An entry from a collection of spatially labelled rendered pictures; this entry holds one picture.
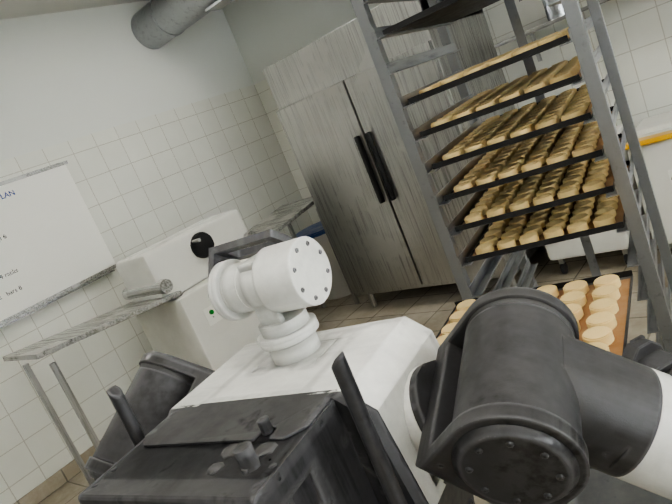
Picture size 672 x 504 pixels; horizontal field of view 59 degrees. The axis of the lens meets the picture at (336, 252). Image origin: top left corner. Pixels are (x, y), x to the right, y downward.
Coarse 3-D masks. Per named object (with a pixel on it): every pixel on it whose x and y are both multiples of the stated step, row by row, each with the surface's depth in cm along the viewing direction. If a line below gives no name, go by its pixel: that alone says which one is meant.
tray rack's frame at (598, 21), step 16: (432, 0) 196; (512, 0) 188; (592, 0) 177; (512, 16) 190; (592, 16) 178; (448, 32) 199; (608, 48) 180; (528, 64) 193; (608, 64) 181; (464, 96) 204; (544, 96) 194; (624, 96) 183; (624, 112) 184; (624, 128) 186; (640, 160) 187; (640, 176) 189; (656, 208) 190; (656, 224) 192; (656, 240) 194; (592, 256) 207; (592, 272) 209; (592, 480) 193; (608, 480) 191; (592, 496) 187; (608, 496) 185; (624, 496) 182; (640, 496) 180; (656, 496) 177
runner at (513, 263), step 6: (516, 252) 207; (522, 252) 207; (510, 258) 199; (516, 258) 204; (522, 258) 202; (510, 264) 198; (516, 264) 198; (504, 270) 191; (510, 270) 195; (516, 270) 193; (504, 276) 189; (510, 276) 190; (498, 282) 183; (504, 282) 188; (510, 282) 186; (498, 288) 182
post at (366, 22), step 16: (352, 0) 146; (368, 16) 147; (368, 32) 148; (368, 48) 149; (384, 64) 149; (384, 80) 150; (400, 96) 152; (400, 112) 152; (400, 128) 153; (416, 144) 154; (416, 160) 155; (416, 176) 156; (432, 192) 156; (432, 208) 158; (448, 224) 160; (448, 240) 159; (448, 256) 161; (464, 272) 162; (464, 288) 162
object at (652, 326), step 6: (654, 240) 189; (654, 246) 184; (654, 252) 180; (654, 258) 176; (648, 300) 160; (648, 306) 157; (648, 312) 154; (648, 318) 151; (654, 318) 150; (648, 324) 149; (654, 324) 148; (648, 330) 146; (654, 330) 145
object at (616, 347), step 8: (624, 280) 123; (592, 288) 125; (624, 288) 120; (560, 296) 128; (624, 296) 117; (624, 304) 114; (584, 312) 117; (624, 312) 111; (584, 320) 114; (616, 320) 109; (624, 320) 108; (584, 328) 111; (616, 328) 106; (624, 328) 105; (616, 336) 104; (616, 344) 101; (616, 352) 99
